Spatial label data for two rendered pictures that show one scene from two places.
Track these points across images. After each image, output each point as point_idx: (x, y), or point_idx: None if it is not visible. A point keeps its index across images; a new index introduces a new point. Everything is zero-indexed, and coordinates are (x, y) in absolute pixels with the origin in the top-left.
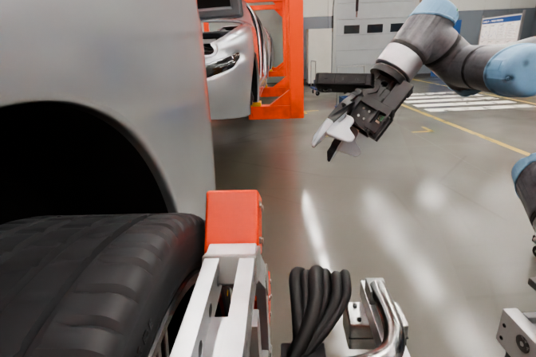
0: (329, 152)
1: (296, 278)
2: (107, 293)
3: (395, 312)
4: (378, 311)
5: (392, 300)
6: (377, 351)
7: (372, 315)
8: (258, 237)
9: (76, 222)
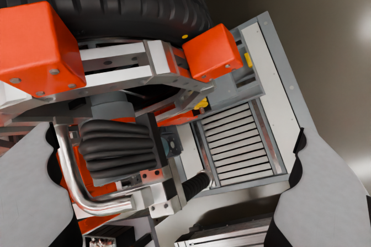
0: (297, 139)
1: (83, 129)
2: None
3: (102, 213)
4: (111, 198)
5: (116, 213)
6: (74, 194)
7: (126, 191)
8: (31, 93)
9: None
